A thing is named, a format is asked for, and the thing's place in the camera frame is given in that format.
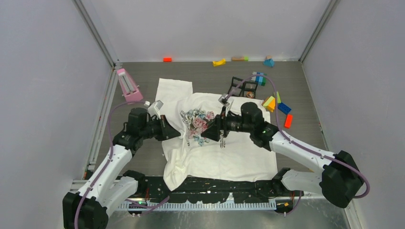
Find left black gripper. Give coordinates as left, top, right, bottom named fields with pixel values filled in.
left=140, top=115, right=180, bottom=141

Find stacked blue green blocks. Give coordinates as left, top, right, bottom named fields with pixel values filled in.
left=251, top=72, right=267, bottom=86

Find light blue roof block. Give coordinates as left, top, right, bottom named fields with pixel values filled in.
left=263, top=55, right=275, bottom=67

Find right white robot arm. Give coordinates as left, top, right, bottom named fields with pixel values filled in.
left=201, top=102, right=366, bottom=208

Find tan and green block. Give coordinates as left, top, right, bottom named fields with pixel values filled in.
left=231, top=56, right=249, bottom=62

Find red orange flat block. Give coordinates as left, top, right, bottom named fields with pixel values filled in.
left=284, top=114, right=293, bottom=129

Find black display case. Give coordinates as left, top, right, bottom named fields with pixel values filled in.
left=242, top=81, right=258, bottom=99
left=228, top=77, right=244, bottom=97

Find round orange blue brooch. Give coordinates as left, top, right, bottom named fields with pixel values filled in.
left=246, top=92, right=255, bottom=99

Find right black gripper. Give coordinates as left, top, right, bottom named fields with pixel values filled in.
left=201, top=106, right=253, bottom=142

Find pink box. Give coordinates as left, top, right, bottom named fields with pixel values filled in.
left=117, top=68, right=144, bottom=102

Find yellow orange block cluster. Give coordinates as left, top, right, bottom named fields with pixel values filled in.
left=261, top=96, right=276, bottom=112

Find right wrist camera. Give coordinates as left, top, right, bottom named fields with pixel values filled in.
left=218, top=94, right=233, bottom=116

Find yellow arch block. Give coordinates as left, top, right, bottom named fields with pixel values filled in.
left=212, top=59, right=226, bottom=67

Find black display case right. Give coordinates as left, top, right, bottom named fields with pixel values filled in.
left=242, top=81, right=258, bottom=99

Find white floral t-shirt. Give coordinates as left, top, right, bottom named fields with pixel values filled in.
left=155, top=78, right=277, bottom=190

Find lime green flat block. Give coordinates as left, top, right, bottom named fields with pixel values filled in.
left=274, top=91, right=281, bottom=104

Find black display case left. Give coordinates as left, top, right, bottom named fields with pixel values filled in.
left=228, top=77, right=244, bottom=97

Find blue studded brick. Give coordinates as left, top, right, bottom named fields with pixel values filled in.
left=277, top=103, right=291, bottom=115

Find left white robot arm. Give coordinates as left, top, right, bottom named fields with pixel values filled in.
left=63, top=107, right=181, bottom=229

